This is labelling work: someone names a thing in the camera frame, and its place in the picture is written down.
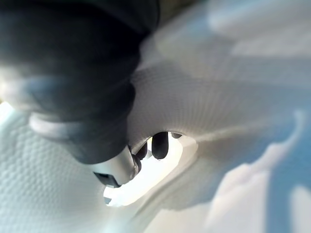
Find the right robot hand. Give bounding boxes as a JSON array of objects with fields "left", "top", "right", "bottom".
[{"left": 0, "top": 0, "right": 183, "bottom": 189}]

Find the white blue-striped fabric slipper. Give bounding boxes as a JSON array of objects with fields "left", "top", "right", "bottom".
[{"left": 0, "top": 0, "right": 311, "bottom": 233}]

